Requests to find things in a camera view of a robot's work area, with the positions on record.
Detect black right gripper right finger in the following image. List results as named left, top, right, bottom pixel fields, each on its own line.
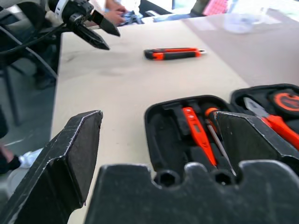
left=214, top=110, right=299, bottom=169

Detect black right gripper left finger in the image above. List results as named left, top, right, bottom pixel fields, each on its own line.
left=4, top=110, right=104, bottom=224

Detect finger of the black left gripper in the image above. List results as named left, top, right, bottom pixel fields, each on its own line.
left=74, top=23, right=111, bottom=51
left=91, top=10, right=121, bottom=37

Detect orange black handled screwdriver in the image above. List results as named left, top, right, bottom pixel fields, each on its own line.
left=204, top=107, right=237, bottom=176

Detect orange voltage tester pen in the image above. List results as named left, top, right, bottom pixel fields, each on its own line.
left=182, top=106, right=218, bottom=167

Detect black tool case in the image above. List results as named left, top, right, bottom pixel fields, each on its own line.
left=144, top=83, right=299, bottom=178

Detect person in white shirt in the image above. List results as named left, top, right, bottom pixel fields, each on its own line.
left=102, top=0, right=143, bottom=27

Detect orange black tape measure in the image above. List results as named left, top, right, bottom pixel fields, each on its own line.
left=267, top=89, right=299, bottom=115

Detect orange black utility knife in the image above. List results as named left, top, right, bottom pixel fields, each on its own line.
left=143, top=47, right=207, bottom=61

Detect open laptop with pink screen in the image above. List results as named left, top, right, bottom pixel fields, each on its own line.
left=190, top=0, right=230, bottom=17

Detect clear plastic measuring cup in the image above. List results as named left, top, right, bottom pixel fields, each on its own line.
left=223, top=6, right=270, bottom=35

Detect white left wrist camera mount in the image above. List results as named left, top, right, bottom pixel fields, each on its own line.
left=45, top=0, right=70, bottom=25

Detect orange handled pliers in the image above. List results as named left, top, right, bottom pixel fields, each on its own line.
left=242, top=96, right=299, bottom=150

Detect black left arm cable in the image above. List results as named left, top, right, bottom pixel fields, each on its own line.
left=0, top=21, right=69, bottom=57

